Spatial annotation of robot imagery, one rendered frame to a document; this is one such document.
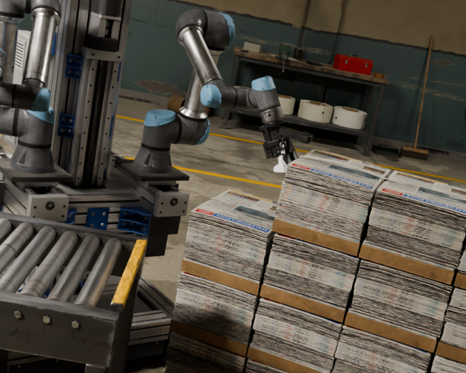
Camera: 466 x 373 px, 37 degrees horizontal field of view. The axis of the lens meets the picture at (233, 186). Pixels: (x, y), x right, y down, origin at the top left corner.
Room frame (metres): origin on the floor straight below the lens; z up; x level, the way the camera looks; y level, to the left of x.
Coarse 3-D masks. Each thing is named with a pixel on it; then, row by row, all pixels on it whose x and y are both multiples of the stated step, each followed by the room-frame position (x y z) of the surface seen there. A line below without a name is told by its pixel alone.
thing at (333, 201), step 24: (288, 168) 2.15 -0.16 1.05; (312, 168) 2.16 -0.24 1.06; (336, 168) 2.26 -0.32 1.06; (288, 192) 2.15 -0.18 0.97; (312, 192) 2.12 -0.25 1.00; (336, 192) 2.10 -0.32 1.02; (360, 192) 2.08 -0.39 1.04; (288, 216) 2.15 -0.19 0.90; (312, 216) 2.12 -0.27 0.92; (336, 216) 2.10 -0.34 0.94; (360, 216) 2.07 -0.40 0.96; (360, 240) 2.08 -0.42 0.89
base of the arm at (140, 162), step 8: (144, 144) 2.66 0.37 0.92; (144, 152) 2.65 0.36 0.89; (152, 152) 2.64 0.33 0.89; (160, 152) 2.65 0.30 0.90; (168, 152) 2.68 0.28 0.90; (136, 160) 2.66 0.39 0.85; (144, 160) 2.63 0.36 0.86; (152, 160) 2.63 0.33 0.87; (160, 160) 2.64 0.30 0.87; (168, 160) 2.67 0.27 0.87; (144, 168) 2.63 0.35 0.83; (152, 168) 2.62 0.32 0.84; (160, 168) 2.63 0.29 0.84; (168, 168) 2.66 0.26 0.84
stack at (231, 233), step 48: (240, 192) 2.55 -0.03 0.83; (192, 240) 2.22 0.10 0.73; (240, 240) 2.17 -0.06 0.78; (288, 240) 2.13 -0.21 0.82; (192, 288) 2.22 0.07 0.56; (288, 288) 2.12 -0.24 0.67; (336, 288) 2.08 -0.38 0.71; (384, 288) 2.04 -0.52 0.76; (432, 288) 2.00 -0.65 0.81; (240, 336) 2.16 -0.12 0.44; (288, 336) 2.11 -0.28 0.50; (336, 336) 2.06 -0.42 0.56; (432, 336) 1.98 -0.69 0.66
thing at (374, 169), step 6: (312, 150) 2.45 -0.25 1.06; (318, 150) 2.47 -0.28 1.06; (312, 156) 2.36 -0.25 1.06; (318, 156) 2.38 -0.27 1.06; (324, 156) 2.39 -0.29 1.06; (330, 156) 2.41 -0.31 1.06; (336, 156) 2.42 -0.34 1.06; (342, 156) 2.45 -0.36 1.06; (342, 162) 2.36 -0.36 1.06; (348, 162) 2.37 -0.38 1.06; (354, 162) 2.39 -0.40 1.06; (360, 162) 2.41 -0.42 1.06; (366, 162) 2.44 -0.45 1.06; (354, 168) 2.30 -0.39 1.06; (366, 168) 2.34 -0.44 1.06; (372, 168) 2.36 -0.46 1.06; (378, 168) 2.38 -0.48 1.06; (384, 168) 2.40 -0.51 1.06; (378, 174) 2.28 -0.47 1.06; (384, 174) 2.30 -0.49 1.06; (390, 174) 2.40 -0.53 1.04
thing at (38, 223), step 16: (16, 224) 1.90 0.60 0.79; (32, 224) 1.91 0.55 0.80; (48, 224) 1.92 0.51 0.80; (64, 224) 1.94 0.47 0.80; (80, 240) 1.91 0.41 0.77; (128, 240) 1.92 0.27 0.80; (16, 256) 1.90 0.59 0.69; (96, 256) 1.91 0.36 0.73; (128, 256) 1.92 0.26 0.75; (144, 256) 1.96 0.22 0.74; (112, 272) 1.92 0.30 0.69
